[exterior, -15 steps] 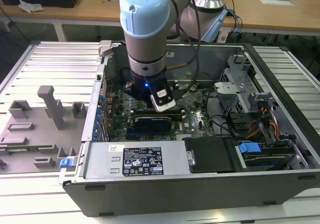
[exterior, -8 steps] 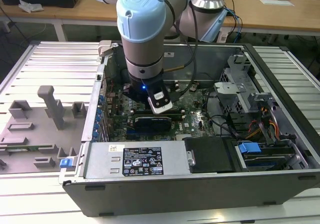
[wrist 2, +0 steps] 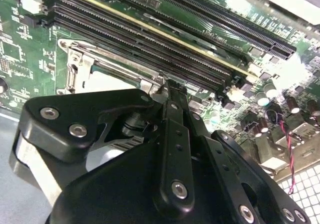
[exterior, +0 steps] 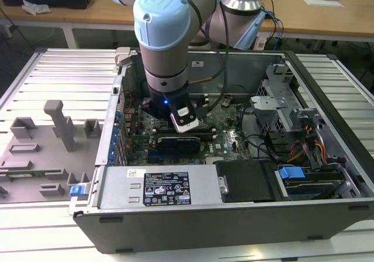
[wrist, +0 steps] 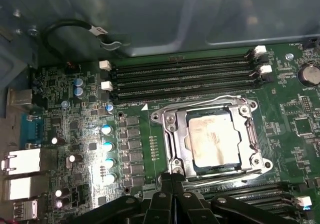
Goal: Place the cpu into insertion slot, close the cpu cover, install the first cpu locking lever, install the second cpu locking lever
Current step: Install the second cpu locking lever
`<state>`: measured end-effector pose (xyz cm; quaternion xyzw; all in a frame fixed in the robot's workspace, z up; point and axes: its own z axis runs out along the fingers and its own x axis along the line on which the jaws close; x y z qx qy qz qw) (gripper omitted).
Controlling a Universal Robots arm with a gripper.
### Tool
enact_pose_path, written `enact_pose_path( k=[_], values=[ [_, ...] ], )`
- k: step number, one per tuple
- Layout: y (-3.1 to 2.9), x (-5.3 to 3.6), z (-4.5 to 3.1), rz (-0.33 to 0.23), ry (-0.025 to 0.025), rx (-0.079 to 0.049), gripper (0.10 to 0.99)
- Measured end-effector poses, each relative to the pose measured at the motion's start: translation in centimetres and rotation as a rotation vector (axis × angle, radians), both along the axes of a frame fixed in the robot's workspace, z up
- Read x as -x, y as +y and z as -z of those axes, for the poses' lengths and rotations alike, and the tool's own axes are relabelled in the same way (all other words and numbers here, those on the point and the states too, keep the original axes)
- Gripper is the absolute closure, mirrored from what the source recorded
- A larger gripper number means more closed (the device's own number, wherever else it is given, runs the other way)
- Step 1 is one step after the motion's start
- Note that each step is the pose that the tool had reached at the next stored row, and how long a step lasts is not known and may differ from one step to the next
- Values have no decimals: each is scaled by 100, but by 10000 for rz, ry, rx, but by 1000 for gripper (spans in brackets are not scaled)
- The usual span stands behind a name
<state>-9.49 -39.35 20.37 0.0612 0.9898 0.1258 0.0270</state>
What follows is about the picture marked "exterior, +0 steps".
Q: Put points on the white paper sheet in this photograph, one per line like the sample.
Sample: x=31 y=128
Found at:
x=322 y=2

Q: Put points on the white crumpled paper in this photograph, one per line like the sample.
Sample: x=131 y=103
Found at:
x=35 y=7

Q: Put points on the blue slot clip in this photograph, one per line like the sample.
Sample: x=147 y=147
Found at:
x=112 y=148
x=116 y=131
x=118 y=116
x=114 y=140
x=111 y=157

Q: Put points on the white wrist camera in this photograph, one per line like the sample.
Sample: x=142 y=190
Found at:
x=185 y=124

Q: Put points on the black open PC case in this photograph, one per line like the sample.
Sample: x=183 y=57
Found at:
x=204 y=230

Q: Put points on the pale blue teach pendant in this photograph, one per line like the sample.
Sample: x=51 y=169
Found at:
x=248 y=34

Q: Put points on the black graphics card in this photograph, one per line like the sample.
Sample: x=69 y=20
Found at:
x=178 y=146

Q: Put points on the blue case latch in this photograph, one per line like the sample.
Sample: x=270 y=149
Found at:
x=76 y=190

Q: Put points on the green RAM stick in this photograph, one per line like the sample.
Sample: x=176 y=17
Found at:
x=23 y=174

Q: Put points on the green motherboard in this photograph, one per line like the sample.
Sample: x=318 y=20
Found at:
x=225 y=133

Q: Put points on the silver drive cage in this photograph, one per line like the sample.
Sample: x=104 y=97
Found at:
x=271 y=110

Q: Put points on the hard disk in blue carrier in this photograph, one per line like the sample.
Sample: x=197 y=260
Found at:
x=292 y=174

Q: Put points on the grey parts rack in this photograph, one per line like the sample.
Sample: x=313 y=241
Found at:
x=38 y=162

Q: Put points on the white power adapter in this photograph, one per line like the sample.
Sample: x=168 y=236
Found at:
x=261 y=43

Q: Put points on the wooden desk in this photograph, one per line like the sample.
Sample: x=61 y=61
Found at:
x=87 y=13

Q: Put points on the black optical drive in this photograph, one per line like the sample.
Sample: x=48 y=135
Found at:
x=248 y=180

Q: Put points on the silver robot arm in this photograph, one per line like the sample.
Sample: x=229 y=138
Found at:
x=163 y=54

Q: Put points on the silver power supply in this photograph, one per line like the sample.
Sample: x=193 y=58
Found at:
x=117 y=186

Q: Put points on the silver disk bay frame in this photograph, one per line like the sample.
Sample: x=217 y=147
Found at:
x=330 y=139

